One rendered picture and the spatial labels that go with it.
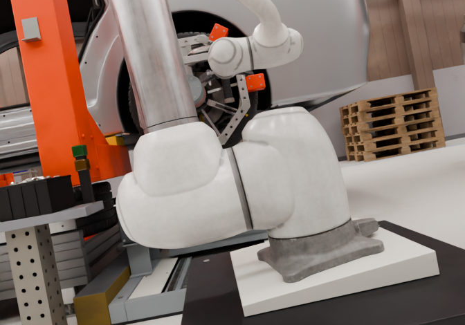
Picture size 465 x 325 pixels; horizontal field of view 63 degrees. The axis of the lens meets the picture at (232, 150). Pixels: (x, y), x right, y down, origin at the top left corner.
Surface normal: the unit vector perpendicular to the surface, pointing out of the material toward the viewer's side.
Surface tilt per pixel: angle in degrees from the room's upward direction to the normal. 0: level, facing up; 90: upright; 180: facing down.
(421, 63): 90
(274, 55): 144
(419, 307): 0
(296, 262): 17
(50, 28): 90
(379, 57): 90
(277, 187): 91
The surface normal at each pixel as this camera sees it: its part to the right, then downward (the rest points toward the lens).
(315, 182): 0.22, -0.04
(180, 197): -0.04, -0.18
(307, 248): -0.27, -0.01
